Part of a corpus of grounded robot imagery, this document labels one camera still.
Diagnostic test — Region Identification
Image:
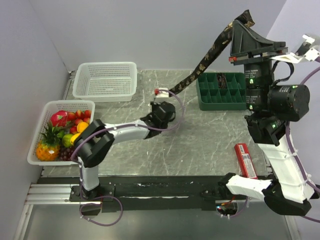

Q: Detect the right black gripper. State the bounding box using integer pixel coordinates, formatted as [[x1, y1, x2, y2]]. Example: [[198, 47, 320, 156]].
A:
[[228, 19, 288, 111]]

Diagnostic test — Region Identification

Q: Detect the dark floral patterned tie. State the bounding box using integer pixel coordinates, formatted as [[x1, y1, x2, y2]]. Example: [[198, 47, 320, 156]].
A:
[[168, 9, 256, 97]]

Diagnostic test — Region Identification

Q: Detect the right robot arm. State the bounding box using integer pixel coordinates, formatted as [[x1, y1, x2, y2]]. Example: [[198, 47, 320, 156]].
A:
[[218, 20, 320, 216]]

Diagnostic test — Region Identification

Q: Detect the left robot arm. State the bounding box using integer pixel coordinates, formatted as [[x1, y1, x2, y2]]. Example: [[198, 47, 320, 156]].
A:
[[72, 102, 176, 201]]

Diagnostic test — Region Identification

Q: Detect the rolled brown tie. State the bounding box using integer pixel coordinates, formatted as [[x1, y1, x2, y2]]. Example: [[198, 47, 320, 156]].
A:
[[216, 72, 228, 89]]

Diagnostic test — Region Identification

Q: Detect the green compartment organizer tray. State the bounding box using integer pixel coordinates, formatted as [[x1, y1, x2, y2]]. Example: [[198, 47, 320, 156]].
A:
[[196, 72, 246, 111]]

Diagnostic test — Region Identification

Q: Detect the white perforated empty basket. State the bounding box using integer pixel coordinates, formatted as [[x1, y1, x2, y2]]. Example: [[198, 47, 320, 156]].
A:
[[72, 61, 138, 103]]

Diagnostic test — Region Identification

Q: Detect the orange fruit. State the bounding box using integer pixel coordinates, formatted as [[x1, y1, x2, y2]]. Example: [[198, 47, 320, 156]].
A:
[[76, 121, 89, 133]]

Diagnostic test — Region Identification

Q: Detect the red strawberries cluster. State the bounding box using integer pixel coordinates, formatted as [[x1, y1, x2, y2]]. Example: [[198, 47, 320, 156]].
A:
[[67, 109, 92, 135]]

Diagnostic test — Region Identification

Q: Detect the red rectangular box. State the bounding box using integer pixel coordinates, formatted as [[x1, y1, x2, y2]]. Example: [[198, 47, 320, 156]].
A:
[[234, 143, 258, 180]]

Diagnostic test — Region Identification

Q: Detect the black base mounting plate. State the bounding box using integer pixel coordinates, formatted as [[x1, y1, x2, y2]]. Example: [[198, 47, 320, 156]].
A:
[[69, 175, 234, 213]]

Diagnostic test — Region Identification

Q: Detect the yellow lemon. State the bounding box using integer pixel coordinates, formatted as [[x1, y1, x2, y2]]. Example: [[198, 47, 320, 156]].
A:
[[70, 133, 81, 146]]

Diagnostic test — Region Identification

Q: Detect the green lime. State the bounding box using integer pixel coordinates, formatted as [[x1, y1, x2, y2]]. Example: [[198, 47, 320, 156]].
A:
[[61, 133, 73, 148]]

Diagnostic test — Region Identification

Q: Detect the pink dragon fruit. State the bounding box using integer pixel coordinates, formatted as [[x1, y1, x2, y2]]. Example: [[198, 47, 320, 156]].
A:
[[50, 110, 68, 127]]

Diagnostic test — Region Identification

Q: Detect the purple grapes bunch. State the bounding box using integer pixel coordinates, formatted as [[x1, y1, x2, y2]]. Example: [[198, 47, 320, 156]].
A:
[[58, 146, 75, 162]]

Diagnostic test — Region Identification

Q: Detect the white fruit basket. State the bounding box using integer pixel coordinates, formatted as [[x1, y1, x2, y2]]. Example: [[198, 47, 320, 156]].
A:
[[27, 100, 96, 167]]

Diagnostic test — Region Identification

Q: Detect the pineapple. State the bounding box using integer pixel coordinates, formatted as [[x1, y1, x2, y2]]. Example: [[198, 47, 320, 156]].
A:
[[35, 121, 65, 162]]

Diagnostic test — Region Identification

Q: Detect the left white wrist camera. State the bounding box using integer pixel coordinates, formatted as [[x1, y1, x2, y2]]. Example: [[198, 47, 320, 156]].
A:
[[154, 88, 170, 98]]

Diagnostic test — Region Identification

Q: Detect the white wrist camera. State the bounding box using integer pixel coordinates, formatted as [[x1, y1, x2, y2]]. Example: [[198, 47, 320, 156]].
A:
[[271, 34, 320, 64], [154, 88, 170, 98]]

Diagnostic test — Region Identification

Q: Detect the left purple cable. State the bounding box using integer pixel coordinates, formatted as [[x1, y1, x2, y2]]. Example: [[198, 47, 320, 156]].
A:
[[70, 89, 187, 227]]

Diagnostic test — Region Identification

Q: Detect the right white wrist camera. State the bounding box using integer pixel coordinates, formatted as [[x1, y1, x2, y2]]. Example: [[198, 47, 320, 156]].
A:
[[271, 34, 320, 64]]

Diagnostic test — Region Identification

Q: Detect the aluminium rail frame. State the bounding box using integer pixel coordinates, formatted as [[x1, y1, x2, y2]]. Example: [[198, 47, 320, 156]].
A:
[[24, 184, 72, 205]]

